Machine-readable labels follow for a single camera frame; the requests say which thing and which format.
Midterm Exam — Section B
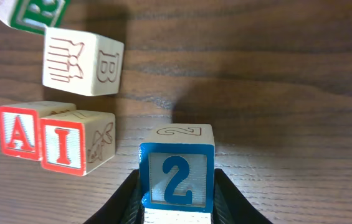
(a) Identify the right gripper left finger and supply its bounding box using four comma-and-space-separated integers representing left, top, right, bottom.
84, 169, 143, 224

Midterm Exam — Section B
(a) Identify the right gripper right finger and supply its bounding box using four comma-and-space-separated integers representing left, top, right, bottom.
211, 169, 272, 224

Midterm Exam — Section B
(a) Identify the blue number 2 block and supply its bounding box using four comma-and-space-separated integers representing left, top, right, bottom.
139, 124, 215, 213

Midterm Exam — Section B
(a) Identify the red letter I block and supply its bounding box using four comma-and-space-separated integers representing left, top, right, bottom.
40, 110, 116, 176

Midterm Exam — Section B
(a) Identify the red letter A block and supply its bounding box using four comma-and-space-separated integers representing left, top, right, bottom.
0, 101, 76, 161

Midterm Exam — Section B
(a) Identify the letter B picture block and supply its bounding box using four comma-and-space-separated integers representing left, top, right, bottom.
42, 27, 125, 96

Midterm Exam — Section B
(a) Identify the green letter R block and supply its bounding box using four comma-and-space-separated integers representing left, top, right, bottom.
0, 0, 70, 34

